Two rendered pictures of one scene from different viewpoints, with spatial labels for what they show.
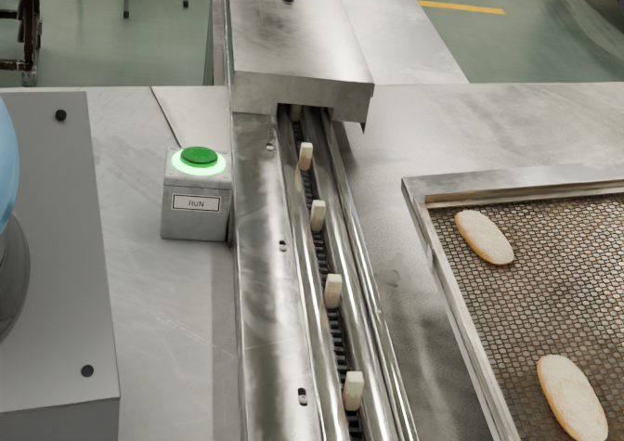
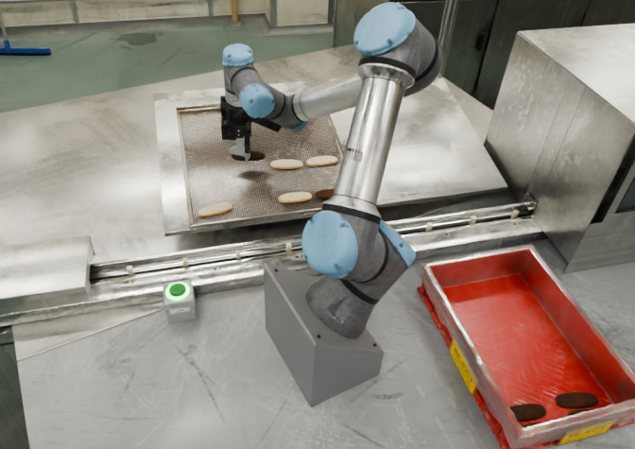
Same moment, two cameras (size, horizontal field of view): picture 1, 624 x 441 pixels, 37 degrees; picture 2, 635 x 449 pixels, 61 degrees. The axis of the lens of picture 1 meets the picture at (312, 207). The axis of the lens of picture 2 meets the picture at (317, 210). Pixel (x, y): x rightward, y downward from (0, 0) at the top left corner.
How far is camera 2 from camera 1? 131 cm
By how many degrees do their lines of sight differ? 76
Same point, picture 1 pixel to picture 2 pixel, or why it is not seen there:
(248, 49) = (50, 284)
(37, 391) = not seen: hidden behind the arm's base
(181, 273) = (220, 307)
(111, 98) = (40, 374)
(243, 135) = (117, 292)
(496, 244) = (224, 205)
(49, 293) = not seen: hidden behind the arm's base
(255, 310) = (260, 271)
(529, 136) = (68, 204)
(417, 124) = not seen: hidden behind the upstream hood
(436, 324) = (232, 237)
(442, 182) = (171, 219)
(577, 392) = (296, 195)
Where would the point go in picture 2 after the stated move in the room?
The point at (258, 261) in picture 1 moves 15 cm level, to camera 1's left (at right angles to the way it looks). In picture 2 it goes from (229, 274) to (226, 320)
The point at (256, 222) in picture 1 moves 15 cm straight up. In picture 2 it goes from (200, 278) to (195, 235)
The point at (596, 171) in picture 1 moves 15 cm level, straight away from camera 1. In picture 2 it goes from (167, 174) to (122, 165)
